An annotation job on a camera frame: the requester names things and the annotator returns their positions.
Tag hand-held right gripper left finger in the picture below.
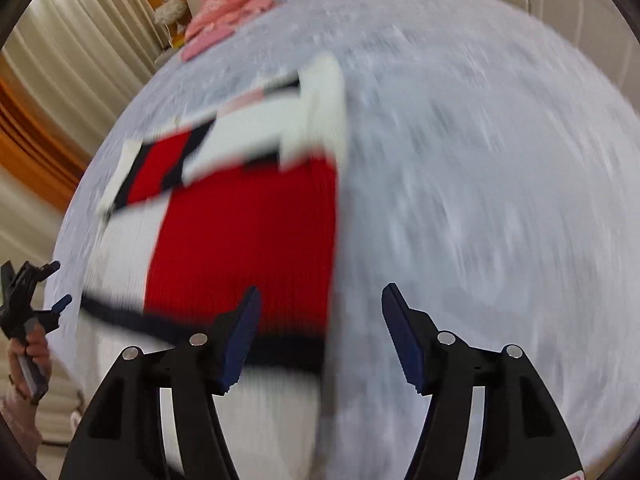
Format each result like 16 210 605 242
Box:
60 286 263 480

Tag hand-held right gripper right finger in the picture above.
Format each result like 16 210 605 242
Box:
381 283 586 480

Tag red white navy sweater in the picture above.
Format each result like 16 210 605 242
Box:
80 53 347 480

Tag person's left forearm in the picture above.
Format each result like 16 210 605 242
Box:
0 389 44 466

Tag pink clothes pile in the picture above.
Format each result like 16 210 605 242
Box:
180 0 304 62

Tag person's left hand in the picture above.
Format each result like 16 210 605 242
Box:
6 329 53 405

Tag grey patterned bed cover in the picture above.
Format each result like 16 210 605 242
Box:
46 0 640 480

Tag beige curtain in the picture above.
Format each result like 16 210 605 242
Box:
0 0 173 241

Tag white plush toy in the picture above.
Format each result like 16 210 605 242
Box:
153 0 188 28

